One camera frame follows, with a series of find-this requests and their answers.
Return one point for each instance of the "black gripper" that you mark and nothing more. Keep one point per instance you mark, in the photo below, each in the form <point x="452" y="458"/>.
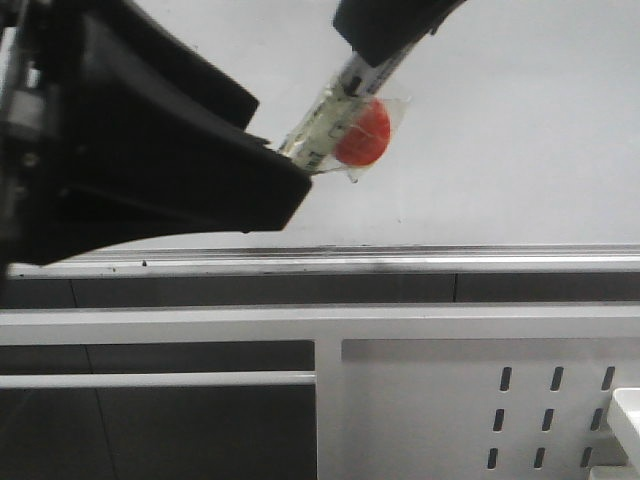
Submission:
<point x="48" y="64"/>

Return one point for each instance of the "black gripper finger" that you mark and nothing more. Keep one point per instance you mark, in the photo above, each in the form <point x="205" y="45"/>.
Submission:
<point x="103" y="189"/>
<point x="376" y="30"/>

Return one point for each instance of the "white black whiteboard marker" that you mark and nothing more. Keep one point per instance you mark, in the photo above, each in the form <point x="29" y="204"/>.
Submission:
<point x="310" y="145"/>

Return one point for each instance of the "red round magnet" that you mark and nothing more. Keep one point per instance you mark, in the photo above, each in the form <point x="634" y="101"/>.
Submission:
<point x="367" y="140"/>

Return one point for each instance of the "white whiteboard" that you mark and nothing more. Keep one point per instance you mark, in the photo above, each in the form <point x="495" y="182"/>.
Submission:
<point x="519" y="142"/>

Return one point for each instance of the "white plastic tray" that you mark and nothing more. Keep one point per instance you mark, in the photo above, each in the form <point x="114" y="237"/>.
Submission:
<point x="623" y="420"/>

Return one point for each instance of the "white perforated metal panel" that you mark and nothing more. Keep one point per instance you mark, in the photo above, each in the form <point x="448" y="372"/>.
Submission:
<point x="483" y="409"/>

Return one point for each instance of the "white metal frame rack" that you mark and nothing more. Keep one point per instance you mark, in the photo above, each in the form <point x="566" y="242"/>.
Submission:
<point x="327" y="328"/>

